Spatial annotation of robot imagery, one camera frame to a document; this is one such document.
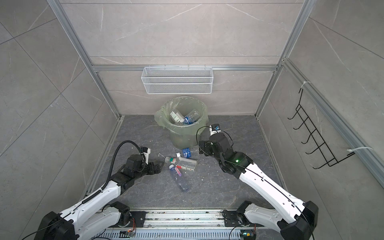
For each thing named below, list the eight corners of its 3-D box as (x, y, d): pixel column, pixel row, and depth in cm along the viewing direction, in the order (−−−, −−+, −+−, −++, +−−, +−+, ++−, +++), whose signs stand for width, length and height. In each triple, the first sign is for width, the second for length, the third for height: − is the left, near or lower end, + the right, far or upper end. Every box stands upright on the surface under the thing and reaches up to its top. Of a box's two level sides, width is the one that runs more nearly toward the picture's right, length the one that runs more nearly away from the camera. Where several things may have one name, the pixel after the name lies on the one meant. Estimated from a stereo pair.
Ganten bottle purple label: (183, 195, 83) (182, 192, 79) (168, 170, 92) (167, 166, 89) (190, 190, 85) (190, 187, 81) (175, 166, 94) (174, 162, 90)
